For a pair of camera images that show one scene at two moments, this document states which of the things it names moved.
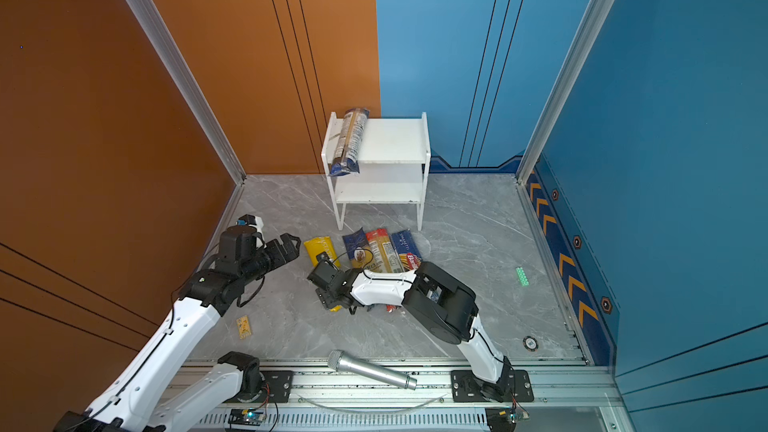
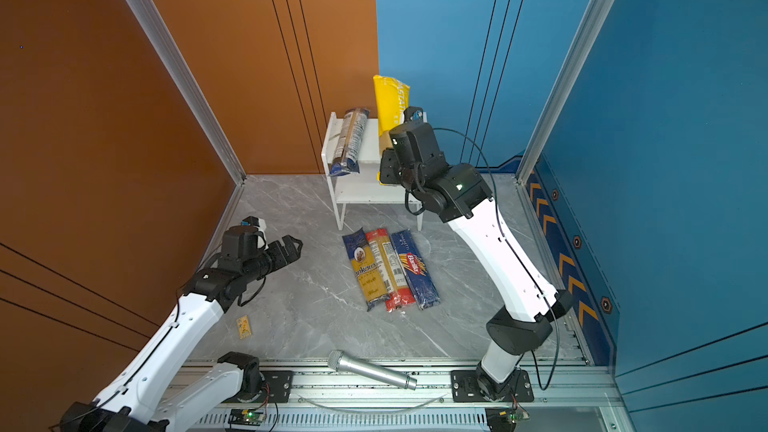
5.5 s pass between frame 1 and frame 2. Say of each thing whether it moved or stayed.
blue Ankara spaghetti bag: stayed
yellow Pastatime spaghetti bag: moved
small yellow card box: stayed
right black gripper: moved
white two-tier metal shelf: stayed
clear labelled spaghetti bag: stayed
